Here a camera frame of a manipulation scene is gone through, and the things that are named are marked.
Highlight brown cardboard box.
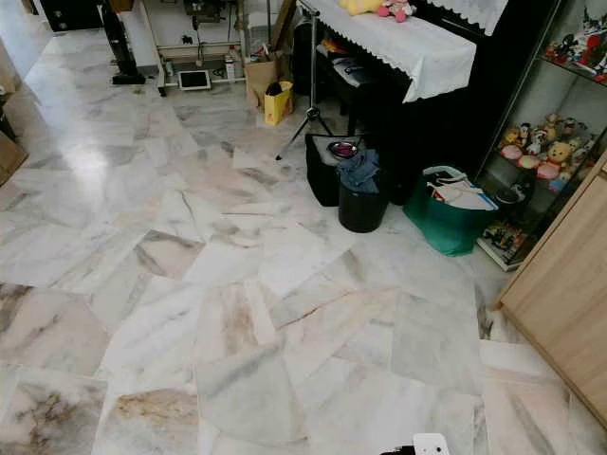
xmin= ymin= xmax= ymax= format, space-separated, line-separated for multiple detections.
xmin=0 ymin=131 xmax=28 ymax=187

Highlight black upright vacuum cleaner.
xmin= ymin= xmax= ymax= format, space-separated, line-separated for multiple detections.
xmin=99 ymin=0 xmax=149 ymax=87

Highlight black low cabinet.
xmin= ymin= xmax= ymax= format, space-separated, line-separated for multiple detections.
xmin=37 ymin=0 xmax=105 ymax=32

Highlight white framed tablet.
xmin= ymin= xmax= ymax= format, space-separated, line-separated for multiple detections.
xmin=177 ymin=69 xmax=212 ymax=93

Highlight white sewing machine table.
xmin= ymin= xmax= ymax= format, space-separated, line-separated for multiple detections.
xmin=138 ymin=0 xmax=249 ymax=97

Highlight brown paper bag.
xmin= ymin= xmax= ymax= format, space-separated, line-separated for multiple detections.
xmin=244 ymin=51 xmax=286 ymax=111

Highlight yellow paper bag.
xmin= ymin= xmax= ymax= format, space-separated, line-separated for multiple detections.
xmin=263 ymin=81 xmax=295 ymax=128

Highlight black square box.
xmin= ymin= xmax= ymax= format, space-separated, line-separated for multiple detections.
xmin=304 ymin=133 xmax=363 ymax=209

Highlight black tripod stand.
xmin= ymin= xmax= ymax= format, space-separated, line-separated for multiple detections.
xmin=274 ymin=0 xmax=334 ymax=163

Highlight small dark bowl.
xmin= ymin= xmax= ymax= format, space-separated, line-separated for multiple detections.
xmin=327 ymin=140 xmax=359 ymax=160

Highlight black round bin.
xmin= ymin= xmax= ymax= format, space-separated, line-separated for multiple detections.
xmin=338 ymin=173 xmax=391 ymax=235

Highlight blue crumpled cloth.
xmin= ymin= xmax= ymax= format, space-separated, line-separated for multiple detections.
xmin=338 ymin=149 xmax=382 ymax=194

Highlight yellow plush toy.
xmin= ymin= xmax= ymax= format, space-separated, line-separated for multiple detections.
xmin=339 ymin=0 xmax=385 ymax=17

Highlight green shopping bag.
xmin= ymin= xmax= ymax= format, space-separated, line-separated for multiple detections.
xmin=402 ymin=165 xmax=500 ymax=258

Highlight white lace piano cloth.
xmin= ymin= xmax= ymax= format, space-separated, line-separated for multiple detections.
xmin=306 ymin=0 xmax=510 ymax=104

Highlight black upright piano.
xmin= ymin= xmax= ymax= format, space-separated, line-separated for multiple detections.
xmin=289 ymin=0 xmax=565 ymax=208

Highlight pink plush toy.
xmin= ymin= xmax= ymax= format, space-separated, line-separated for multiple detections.
xmin=377 ymin=0 xmax=417 ymax=24

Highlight glass display cabinet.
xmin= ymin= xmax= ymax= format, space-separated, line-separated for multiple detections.
xmin=474 ymin=0 xmax=607 ymax=273

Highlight tan teddy bear plush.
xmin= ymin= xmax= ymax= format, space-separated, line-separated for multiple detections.
xmin=544 ymin=141 xmax=576 ymax=171

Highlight light wood cabinet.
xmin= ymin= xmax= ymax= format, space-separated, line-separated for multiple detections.
xmin=496 ymin=156 xmax=607 ymax=429

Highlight red black toy figure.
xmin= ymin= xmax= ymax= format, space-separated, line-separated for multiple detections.
xmin=543 ymin=27 xmax=607 ymax=79

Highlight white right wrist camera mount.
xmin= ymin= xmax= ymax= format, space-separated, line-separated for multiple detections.
xmin=412 ymin=433 xmax=451 ymax=455

